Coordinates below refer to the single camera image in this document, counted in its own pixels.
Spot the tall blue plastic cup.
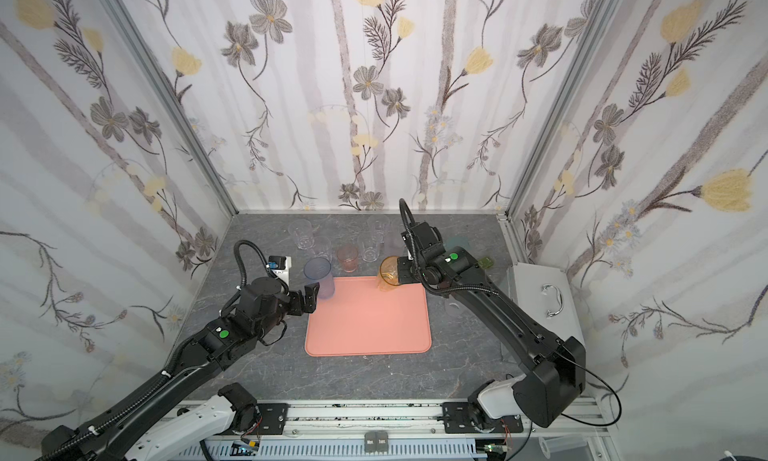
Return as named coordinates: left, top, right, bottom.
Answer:
left=303, top=257, right=335, bottom=299

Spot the tall yellow plastic cup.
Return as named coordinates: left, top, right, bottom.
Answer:
left=377, top=256, right=401, bottom=292

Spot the clear faceted glass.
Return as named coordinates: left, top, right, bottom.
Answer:
left=358, top=232, right=382, bottom=263
left=310, top=236, right=333, bottom=260
left=288, top=219, right=315, bottom=250

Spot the pink plastic tray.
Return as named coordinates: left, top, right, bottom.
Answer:
left=305, top=276, right=432, bottom=357

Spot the tall teal plastic cup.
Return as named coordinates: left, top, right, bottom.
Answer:
left=444, top=235, right=472, bottom=252

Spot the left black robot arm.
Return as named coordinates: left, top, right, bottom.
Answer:
left=40, top=277, right=320, bottom=460

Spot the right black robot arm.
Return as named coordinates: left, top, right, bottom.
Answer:
left=402, top=217, right=623, bottom=427

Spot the small pink glass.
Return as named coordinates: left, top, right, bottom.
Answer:
left=336, top=244, right=359, bottom=273

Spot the frosted clear cup right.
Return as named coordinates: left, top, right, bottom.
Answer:
left=444, top=299, right=467, bottom=318

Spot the small green object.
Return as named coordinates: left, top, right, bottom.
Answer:
left=478, top=256, right=495, bottom=270

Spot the grey metal case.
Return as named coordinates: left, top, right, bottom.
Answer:
left=508, top=263, right=585, bottom=344

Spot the clear plastic beaker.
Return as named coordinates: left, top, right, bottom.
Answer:
left=539, top=436, right=592, bottom=461

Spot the aluminium mounting rail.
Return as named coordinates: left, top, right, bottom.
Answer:
left=113, top=399, right=613, bottom=461

